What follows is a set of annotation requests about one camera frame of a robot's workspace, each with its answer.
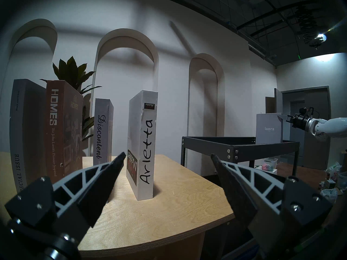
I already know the grey Special Issue book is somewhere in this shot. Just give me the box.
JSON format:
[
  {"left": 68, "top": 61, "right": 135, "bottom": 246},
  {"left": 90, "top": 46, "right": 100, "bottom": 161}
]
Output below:
[{"left": 9, "top": 79, "right": 48, "bottom": 193}]

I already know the clear plastic storage box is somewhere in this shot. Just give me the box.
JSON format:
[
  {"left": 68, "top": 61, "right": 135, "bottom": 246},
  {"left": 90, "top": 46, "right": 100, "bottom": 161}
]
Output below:
[{"left": 262, "top": 157, "right": 279, "bottom": 171}]

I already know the grey Discontent book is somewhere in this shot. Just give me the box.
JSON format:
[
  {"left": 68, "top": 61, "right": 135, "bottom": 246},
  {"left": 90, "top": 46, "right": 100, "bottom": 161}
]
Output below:
[{"left": 93, "top": 98, "right": 114, "bottom": 166}]

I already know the light wooden table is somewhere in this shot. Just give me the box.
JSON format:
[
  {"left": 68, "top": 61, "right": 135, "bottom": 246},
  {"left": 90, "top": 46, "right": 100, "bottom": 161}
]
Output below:
[{"left": 0, "top": 151, "right": 235, "bottom": 260}]

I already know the brown Homes book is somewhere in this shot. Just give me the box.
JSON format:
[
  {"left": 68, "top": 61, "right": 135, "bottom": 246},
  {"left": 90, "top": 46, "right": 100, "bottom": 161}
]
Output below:
[{"left": 46, "top": 80, "right": 84, "bottom": 183}]

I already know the tall green potted plant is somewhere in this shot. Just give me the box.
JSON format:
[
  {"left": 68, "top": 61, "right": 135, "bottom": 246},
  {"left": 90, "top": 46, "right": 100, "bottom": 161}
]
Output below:
[{"left": 40, "top": 56, "right": 103, "bottom": 143}]

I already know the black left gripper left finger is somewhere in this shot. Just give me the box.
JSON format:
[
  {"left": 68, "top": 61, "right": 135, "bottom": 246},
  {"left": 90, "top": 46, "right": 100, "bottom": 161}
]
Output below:
[{"left": 4, "top": 152, "right": 127, "bottom": 237}]

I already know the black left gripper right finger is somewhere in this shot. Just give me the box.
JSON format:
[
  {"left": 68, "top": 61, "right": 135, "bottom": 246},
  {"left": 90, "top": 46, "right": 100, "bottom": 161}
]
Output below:
[{"left": 210, "top": 153, "right": 334, "bottom": 253}]

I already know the dark door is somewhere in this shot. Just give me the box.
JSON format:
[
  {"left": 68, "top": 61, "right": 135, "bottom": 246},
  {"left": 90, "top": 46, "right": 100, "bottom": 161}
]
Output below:
[{"left": 266, "top": 86, "right": 332, "bottom": 170}]

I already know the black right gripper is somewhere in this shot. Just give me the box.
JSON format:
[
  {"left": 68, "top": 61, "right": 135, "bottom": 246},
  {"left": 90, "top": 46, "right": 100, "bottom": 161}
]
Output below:
[{"left": 278, "top": 107, "right": 313, "bottom": 131}]

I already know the white Arietta book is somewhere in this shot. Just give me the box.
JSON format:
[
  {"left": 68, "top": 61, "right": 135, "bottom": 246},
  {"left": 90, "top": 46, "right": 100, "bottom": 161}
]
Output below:
[{"left": 126, "top": 89, "right": 159, "bottom": 201}]

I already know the grey ianra book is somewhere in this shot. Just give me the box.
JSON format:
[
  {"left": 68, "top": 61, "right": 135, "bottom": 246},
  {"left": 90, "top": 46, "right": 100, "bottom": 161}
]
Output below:
[{"left": 256, "top": 113, "right": 284, "bottom": 145}]

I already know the black metal shelf cart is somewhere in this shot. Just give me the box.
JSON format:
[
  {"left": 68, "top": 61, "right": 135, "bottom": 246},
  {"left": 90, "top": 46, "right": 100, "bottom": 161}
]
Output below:
[{"left": 181, "top": 136, "right": 301, "bottom": 178}]

